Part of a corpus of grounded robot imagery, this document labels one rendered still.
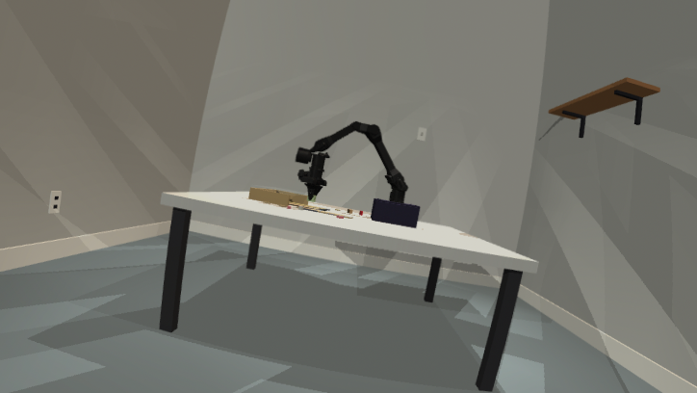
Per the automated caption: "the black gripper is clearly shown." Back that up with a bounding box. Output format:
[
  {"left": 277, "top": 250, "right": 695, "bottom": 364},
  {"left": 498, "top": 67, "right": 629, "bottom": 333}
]
[{"left": 300, "top": 165, "right": 327, "bottom": 200}]

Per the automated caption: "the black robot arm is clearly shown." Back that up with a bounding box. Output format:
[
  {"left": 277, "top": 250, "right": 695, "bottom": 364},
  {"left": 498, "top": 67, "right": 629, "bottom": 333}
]
[{"left": 296, "top": 121, "right": 408, "bottom": 203}]

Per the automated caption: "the tan u-shaped frame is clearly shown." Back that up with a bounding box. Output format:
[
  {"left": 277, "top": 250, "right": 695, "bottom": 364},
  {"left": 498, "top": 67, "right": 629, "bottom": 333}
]
[{"left": 248, "top": 185, "right": 308, "bottom": 206}]

